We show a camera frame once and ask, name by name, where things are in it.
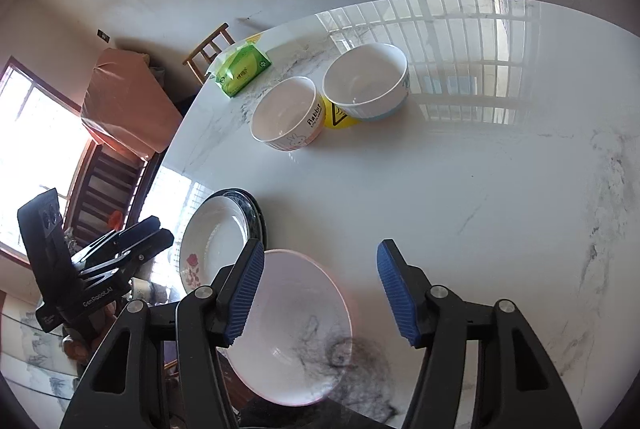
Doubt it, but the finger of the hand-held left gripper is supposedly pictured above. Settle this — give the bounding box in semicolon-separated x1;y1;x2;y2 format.
80;230;175;282
70;216;162;267

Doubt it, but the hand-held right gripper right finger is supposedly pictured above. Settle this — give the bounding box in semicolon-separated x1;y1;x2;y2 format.
376;239;583;429

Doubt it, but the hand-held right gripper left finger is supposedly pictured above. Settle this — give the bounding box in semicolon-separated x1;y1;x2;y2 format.
60;239;266;429

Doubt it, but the pink bowl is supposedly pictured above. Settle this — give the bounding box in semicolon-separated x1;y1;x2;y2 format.
220;249;353;406

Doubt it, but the white floral plate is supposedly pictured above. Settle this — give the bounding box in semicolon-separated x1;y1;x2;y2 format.
179;195;249;296

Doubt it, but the white rabbit print bowl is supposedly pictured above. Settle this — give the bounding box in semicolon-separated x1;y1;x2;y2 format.
250;76;322;153

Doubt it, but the white bowl with blue base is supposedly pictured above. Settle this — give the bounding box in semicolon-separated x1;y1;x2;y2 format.
322;42;411;123

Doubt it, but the dark wooden bench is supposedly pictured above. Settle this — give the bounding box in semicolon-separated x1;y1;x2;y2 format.
65;142;151;250

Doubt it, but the orange cloth covered object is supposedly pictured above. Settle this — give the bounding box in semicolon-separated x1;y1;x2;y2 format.
80;46;183;155

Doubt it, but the narrow barred side window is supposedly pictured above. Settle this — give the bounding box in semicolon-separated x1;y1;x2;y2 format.
0;56;93;265

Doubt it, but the round yellow warning sticker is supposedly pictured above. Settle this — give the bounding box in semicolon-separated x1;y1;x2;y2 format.
320;96;362;129

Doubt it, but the green tissue pack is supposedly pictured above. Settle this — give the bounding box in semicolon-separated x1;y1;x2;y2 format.
214;43;273;99

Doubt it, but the light wooden chair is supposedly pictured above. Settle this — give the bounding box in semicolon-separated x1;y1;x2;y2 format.
182;22;236;85

